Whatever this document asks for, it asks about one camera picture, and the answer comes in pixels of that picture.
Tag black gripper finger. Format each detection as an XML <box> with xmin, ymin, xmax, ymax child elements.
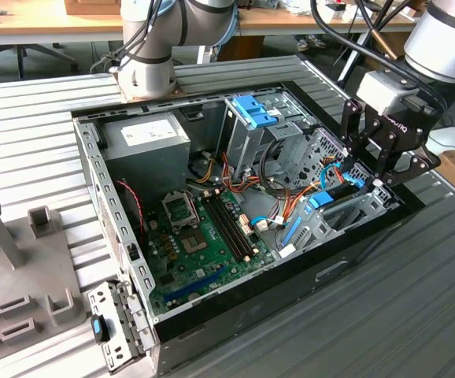
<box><xmin>372</xmin><ymin>144</ymin><xmax>442</xmax><ymax>187</ymax></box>
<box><xmin>338</xmin><ymin>98</ymin><xmax>379</xmax><ymax>158</ymax></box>

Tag orange yellow disk power wire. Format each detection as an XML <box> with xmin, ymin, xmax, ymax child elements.
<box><xmin>276</xmin><ymin>155</ymin><xmax>349</xmax><ymax>229</ymax></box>

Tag light blue disk data wire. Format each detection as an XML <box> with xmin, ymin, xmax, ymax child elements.
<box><xmin>318</xmin><ymin>163</ymin><xmax>367</xmax><ymax>194</ymax></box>

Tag hard disk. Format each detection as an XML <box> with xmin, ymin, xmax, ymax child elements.
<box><xmin>281</xmin><ymin>181</ymin><xmax>370</xmax><ymax>249</ymax></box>

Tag metal disk bay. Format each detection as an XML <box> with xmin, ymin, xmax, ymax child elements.
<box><xmin>276</xmin><ymin>128</ymin><xmax>404</xmax><ymax>259</ymax></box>

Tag black stand pole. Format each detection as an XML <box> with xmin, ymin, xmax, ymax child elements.
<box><xmin>336</xmin><ymin>23</ymin><xmax>374</xmax><ymax>90</ymax></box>

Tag seated person's shoes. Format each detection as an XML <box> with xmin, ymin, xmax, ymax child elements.
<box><xmin>294</xmin><ymin>34</ymin><xmax>327</xmax><ymax>51</ymax></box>

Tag large brown cardboard sheet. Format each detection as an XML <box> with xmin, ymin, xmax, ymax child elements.
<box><xmin>364</xmin><ymin>30</ymin><xmax>416</xmax><ymax>76</ymax></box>

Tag blue drive cage latch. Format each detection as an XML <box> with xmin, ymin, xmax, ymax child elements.
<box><xmin>230</xmin><ymin>94</ymin><xmax>287</xmax><ymax>129</ymax></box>

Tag metal optical drive cage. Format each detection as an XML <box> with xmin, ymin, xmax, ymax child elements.
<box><xmin>216</xmin><ymin>87</ymin><xmax>318</xmax><ymax>180</ymax></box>

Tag black RAM slot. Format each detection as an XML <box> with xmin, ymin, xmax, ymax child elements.
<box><xmin>220</xmin><ymin>191</ymin><xmax>260</xmax><ymax>256</ymax></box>
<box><xmin>214</xmin><ymin>194</ymin><xmax>254</xmax><ymax>259</ymax></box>
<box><xmin>209</xmin><ymin>195</ymin><xmax>248</xmax><ymax>261</ymax></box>
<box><xmin>203</xmin><ymin>196</ymin><xmax>243</xmax><ymax>264</ymax></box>

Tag black open PC case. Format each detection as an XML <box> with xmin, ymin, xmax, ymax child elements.
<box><xmin>71</xmin><ymin>80</ymin><xmax>427</xmax><ymax>375</ymax></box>

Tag CPU socket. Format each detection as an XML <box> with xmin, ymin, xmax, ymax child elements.
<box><xmin>160</xmin><ymin>190</ymin><xmax>200</xmax><ymax>233</ymax></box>

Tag black square chipset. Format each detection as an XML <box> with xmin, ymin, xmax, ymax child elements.
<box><xmin>179</xmin><ymin>229</ymin><xmax>209</xmax><ymax>256</ymax></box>

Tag grey power supply unit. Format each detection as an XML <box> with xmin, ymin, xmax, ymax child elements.
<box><xmin>100</xmin><ymin>113</ymin><xmax>192</xmax><ymax>198</ymax></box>

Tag green motherboard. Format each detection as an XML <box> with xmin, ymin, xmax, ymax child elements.
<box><xmin>144</xmin><ymin>184</ymin><xmax>279</xmax><ymax>316</ymax></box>

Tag blue expansion slot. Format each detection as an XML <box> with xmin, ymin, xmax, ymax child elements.
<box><xmin>163</xmin><ymin>266</ymin><xmax>228</xmax><ymax>304</ymax></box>

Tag brown cardboard box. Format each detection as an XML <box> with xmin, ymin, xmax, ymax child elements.
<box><xmin>62</xmin><ymin>0</ymin><xmax>123</xmax><ymax>17</ymax></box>

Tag metal expansion card retainer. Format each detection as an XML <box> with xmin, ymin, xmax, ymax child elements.
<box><xmin>87</xmin><ymin>278</ymin><xmax>158</xmax><ymax>374</ymax></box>

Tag wooden office desk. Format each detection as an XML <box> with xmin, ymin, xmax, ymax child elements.
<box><xmin>0</xmin><ymin>0</ymin><xmax>425</xmax><ymax>46</ymax></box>

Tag blue black retainer latch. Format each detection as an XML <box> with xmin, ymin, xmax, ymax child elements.
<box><xmin>90</xmin><ymin>313</ymin><xmax>111</xmax><ymax>343</ymax></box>

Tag black office chair base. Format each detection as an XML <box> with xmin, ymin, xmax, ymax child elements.
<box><xmin>0</xmin><ymin>42</ymin><xmax>78</xmax><ymax>80</ymax></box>

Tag grey parts rack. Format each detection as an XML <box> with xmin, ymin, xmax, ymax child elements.
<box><xmin>0</xmin><ymin>192</ymin><xmax>90</xmax><ymax>354</ymax></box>

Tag copper coloured cable sleeve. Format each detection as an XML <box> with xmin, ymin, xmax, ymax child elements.
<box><xmin>370</xmin><ymin>29</ymin><xmax>394</xmax><ymax>61</ymax></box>

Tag black wire bundle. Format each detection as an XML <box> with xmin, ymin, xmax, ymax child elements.
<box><xmin>259</xmin><ymin>138</ymin><xmax>294</xmax><ymax>196</ymax></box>

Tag yellow orange power wire bundle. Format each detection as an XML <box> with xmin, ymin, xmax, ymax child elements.
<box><xmin>187</xmin><ymin>151</ymin><xmax>262</xmax><ymax>196</ymax></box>

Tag brown square base plate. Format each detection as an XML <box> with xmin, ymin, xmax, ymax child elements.
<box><xmin>109</xmin><ymin>66</ymin><xmax>186</xmax><ymax>104</ymax></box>

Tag black arm foot cables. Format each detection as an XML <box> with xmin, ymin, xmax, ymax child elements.
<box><xmin>89</xmin><ymin>0</ymin><xmax>164</xmax><ymax>74</ymax></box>

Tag red black twisted wire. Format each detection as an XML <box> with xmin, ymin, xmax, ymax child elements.
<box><xmin>115</xmin><ymin>180</ymin><xmax>146</xmax><ymax>234</ymax></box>

